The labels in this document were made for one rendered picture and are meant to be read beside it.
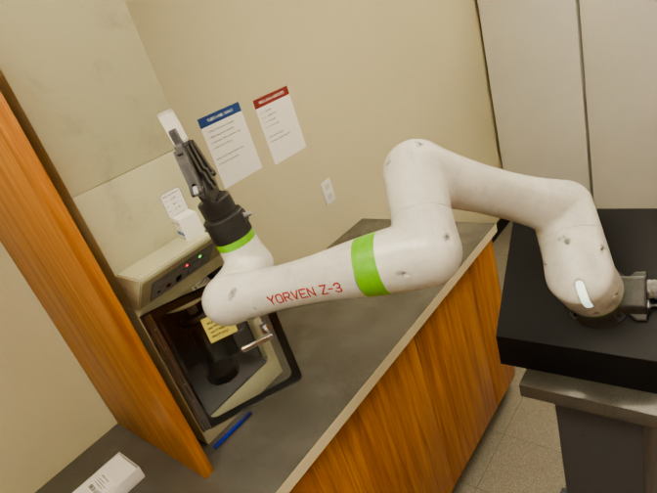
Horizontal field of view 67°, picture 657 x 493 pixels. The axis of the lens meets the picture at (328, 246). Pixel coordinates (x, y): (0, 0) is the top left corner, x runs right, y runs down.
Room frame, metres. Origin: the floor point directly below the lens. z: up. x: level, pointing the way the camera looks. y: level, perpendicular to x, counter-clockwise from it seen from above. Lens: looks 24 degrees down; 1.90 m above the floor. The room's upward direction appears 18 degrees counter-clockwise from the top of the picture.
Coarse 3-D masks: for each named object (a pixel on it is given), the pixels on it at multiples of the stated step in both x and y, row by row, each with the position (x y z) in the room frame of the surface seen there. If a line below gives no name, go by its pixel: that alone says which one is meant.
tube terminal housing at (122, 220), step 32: (160, 160) 1.26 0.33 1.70; (96, 192) 1.14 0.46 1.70; (128, 192) 1.19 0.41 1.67; (160, 192) 1.24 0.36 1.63; (96, 224) 1.12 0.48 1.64; (128, 224) 1.16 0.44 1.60; (160, 224) 1.21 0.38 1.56; (96, 256) 1.14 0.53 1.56; (128, 256) 1.14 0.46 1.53; (192, 416) 1.10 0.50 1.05
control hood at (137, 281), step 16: (176, 240) 1.21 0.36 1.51; (192, 240) 1.17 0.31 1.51; (208, 240) 1.16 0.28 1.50; (160, 256) 1.12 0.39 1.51; (176, 256) 1.09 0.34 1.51; (192, 256) 1.14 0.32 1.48; (128, 272) 1.09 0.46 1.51; (144, 272) 1.06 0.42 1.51; (160, 272) 1.06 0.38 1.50; (128, 288) 1.07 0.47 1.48; (144, 288) 1.04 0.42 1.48; (144, 304) 1.09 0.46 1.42
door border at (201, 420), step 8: (152, 320) 1.10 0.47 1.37; (152, 328) 1.10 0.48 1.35; (160, 336) 1.10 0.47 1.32; (160, 344) 1.10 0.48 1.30; (168, 352) 1.10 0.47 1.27; (168, 360) 1.10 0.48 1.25; (176, 368) 1.10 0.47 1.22; (176, 376) 1.10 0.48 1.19; (184, 384) 1.10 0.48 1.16; (184, 392) 1.09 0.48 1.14; (192, 392) 1.10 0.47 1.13; (192, 400) 1.10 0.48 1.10; (192, 408) 1.09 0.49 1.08; (200, 408) 1.10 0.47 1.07; (200, 416) 1.10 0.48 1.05; (200, 424) 1.09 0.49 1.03; (208, 424) 1.10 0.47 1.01
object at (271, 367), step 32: (160, 320) 1.11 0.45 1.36; (192, 320) 1.13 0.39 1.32; (256, 320) 1.17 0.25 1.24; (192, 352) 1.12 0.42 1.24; (224, 352) 1.14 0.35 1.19; (256, 352) 1.16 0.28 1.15; (288, 352) 1.18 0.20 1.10; (192, 384) 1.10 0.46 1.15; (224, 384) 1.13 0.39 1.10; (256, 384) 1.15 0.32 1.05; (288, 384) 1.17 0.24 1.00; (224, 416) 1.11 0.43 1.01
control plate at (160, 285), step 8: (208, 248) 1.18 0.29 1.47; (200, 256) 1.17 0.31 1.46; (208, 256) 1.21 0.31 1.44; (184, 264) 1.13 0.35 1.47; (192, 264) 1.16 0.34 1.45; (200, 264) 1.20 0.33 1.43; (176, 272) 1.12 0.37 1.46; (184, 272) 1.15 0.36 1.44; (192, 272) 1.19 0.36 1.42; (160, 280) 1.08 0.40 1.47; (168, 280) 1.11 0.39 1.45; (152, 288) 1.07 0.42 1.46; (160, 288) 1.10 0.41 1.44; (168, 288) 1.13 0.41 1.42; (152, 296) 1.09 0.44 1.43
